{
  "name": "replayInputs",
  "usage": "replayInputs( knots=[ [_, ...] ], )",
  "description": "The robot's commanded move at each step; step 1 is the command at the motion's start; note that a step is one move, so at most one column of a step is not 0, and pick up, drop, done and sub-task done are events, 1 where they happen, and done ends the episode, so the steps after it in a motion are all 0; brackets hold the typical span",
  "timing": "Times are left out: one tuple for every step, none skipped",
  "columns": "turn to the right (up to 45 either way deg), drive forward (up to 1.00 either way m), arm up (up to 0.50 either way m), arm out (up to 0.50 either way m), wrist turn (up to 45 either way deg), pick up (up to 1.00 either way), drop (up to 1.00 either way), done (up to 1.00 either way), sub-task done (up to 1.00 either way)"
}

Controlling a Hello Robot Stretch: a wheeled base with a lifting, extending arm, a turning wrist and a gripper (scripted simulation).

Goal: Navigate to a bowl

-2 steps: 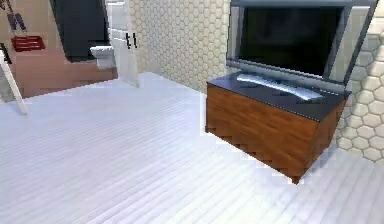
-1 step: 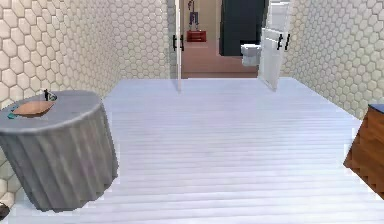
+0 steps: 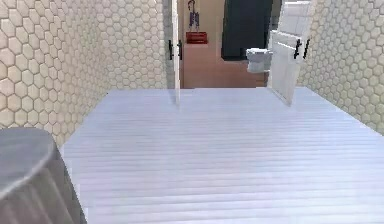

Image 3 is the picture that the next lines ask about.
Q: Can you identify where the white toilet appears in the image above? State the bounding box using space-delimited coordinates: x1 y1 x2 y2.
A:
245 47 274 74

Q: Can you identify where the red box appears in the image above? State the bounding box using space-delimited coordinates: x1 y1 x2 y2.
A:
185 31 208 45

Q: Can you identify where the purple hanging umbrella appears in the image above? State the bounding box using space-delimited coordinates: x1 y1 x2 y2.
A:
187 0 201 32

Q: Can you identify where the grey round bin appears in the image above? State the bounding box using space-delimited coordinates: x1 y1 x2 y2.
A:
0 127 88 224

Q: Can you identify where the white panelled room door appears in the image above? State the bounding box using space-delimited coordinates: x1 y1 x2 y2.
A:
267 0 318 107

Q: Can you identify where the dark green cupboard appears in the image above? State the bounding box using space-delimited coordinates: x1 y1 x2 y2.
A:
221 0 274 62

